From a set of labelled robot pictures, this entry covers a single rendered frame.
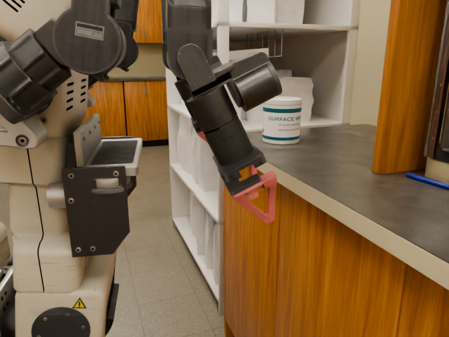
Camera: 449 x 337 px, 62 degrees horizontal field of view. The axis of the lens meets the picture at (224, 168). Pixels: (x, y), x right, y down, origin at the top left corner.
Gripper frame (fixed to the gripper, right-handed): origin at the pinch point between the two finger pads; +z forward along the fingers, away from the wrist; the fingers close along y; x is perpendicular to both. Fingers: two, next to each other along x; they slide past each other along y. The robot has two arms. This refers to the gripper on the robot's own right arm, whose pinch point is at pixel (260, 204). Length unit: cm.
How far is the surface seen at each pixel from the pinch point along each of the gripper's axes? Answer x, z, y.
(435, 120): -46, 13, 23
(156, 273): 64, 82, 145
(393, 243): -16.9, 16.2, -2.5
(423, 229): -22.7, 17.0, -2.1
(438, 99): -48, 9, 23
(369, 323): -9.5, 36.0, 3.6
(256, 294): 11, 57, 54
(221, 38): -22, -21, 104
